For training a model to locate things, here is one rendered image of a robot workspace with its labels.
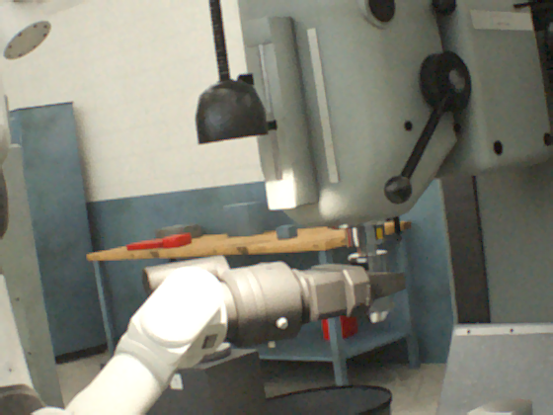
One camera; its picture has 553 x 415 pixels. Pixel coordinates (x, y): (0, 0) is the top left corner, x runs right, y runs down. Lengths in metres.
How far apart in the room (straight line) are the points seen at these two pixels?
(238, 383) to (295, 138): 0.48
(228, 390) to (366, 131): 0.50
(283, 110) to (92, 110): 7.60
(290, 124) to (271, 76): 0.06
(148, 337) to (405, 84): 0.40
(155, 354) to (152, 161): 7.10
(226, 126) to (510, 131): 0.41
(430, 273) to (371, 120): 5.42
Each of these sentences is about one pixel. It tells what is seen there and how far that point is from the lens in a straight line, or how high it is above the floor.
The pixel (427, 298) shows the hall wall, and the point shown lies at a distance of 6.67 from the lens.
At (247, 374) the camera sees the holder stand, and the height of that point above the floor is 1.10.
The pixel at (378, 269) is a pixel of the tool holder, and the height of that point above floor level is 1.25.
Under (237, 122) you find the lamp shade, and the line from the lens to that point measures 1.12.
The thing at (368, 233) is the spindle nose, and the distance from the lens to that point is 1.30.
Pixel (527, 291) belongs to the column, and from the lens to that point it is 1.65.
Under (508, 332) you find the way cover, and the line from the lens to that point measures 1.67.
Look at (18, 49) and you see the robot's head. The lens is 1.25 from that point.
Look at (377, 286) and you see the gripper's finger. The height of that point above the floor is 1.23.
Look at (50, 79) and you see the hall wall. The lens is 9.28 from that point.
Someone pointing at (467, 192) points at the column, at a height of 1.30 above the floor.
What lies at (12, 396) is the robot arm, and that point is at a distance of 1.08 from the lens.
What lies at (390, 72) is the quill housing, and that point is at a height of 1.47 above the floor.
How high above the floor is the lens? 1.41
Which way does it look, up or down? 3 degrees down
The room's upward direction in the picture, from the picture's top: 8 degrees counter-clockwise
